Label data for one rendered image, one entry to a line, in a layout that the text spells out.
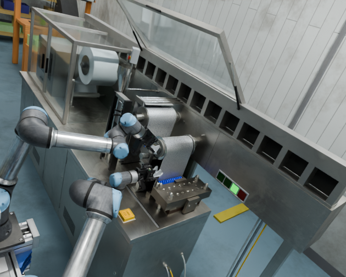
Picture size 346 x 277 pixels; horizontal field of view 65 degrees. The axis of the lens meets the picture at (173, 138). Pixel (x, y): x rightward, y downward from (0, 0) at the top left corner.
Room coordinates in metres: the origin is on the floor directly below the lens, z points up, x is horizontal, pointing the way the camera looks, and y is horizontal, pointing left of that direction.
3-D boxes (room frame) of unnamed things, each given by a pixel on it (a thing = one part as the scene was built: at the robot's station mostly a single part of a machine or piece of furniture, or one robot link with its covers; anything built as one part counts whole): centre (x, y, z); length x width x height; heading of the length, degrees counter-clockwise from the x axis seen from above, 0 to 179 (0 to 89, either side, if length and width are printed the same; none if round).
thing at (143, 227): (2.16, 0.72, 0.88); 2.52 x 0.66 x 0.04; 46
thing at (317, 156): (2.21, 0.28, 1.55); 3.08 x 0.08 x 0.23; 46
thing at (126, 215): (1.21, 0.11, 0.91); 0.07 x 0.07 x 0.02; 46
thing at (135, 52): (1.89, 0.45, 1.66); 0.07 x 0.07 x 0.10; 21
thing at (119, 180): (1.25, 0.21, 1.11); 0.11 x 0.08 x 0.09; 136
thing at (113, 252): (2.18, 0.71, 0.43); 2.52 x 0.64 x 0.86; 46
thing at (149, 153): (1.49, 0.12, 1.05); 0.06 x 0.05 x 0.31; 136
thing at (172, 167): (1.54, -0.07, 1.11); 0.23 x 0.01 x 0.18; 136
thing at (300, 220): (2.26, 0.23, 1.29); 3.10 x 0.28 x 0.30; 46
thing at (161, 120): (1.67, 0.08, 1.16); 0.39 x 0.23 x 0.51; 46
